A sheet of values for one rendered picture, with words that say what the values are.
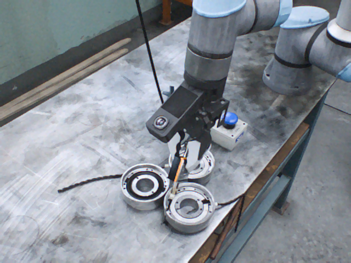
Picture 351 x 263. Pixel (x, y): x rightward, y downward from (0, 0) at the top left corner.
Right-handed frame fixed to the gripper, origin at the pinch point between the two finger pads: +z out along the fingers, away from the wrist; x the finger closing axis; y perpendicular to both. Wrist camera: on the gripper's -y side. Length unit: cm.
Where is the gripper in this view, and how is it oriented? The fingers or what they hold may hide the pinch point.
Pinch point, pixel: (180, 164)
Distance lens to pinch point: 73.3
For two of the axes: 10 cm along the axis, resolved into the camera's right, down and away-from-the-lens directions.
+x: -7.7, -4.6, 4.4
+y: 6.2, -4.1, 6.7
